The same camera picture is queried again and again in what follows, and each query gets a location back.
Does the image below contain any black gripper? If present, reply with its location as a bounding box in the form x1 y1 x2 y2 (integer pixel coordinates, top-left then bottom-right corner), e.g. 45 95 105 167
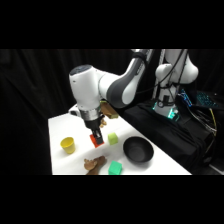
83 116 104 143

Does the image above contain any red cube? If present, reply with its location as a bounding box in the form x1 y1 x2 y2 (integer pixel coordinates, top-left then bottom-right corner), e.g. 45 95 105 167
89 133 105 149

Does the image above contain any light green cube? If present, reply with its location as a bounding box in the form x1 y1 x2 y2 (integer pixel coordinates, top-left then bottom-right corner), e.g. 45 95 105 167
107 132 119 146

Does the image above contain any dark green cube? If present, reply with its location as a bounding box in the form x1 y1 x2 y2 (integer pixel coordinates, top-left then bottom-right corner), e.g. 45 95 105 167
107 160 123 176

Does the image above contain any striped tiger plush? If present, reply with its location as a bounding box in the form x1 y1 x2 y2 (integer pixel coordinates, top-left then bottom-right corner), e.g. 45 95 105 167
99 101 120 129

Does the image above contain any brown plush animal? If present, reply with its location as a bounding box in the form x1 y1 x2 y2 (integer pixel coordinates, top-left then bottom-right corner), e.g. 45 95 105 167
83 155 108 176

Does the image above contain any yellow cup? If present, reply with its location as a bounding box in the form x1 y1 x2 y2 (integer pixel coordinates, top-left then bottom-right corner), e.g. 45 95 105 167
59 136 76 155

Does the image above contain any black bowl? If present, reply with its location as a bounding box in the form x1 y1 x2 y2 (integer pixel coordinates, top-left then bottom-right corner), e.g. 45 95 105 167
122 135 155 164

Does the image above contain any black cloth-covered stand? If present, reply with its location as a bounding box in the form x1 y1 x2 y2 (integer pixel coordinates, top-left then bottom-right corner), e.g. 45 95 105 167
123 99 216 174

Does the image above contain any black curtain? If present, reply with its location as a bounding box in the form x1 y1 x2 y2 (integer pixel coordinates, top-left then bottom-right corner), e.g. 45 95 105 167
0 49 224 176

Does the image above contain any small green light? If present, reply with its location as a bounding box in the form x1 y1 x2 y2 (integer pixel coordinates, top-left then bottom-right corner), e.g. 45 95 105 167
167 111 181 122

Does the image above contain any backlit keyboard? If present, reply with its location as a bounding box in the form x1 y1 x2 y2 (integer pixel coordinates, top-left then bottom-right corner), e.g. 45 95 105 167
195 91 219 108

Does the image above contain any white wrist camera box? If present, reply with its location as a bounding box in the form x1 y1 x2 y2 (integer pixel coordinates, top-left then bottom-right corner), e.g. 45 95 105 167
68 104 83 118

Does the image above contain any blue cable bundle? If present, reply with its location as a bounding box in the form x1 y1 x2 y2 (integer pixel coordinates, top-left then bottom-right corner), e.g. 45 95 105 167
178 89 196 108

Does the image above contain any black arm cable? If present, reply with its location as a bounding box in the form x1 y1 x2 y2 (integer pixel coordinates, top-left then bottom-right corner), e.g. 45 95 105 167
156 49 194 108

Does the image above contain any yellow cable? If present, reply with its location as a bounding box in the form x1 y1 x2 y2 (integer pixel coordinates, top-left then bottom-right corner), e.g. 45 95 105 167
208 108 218 136

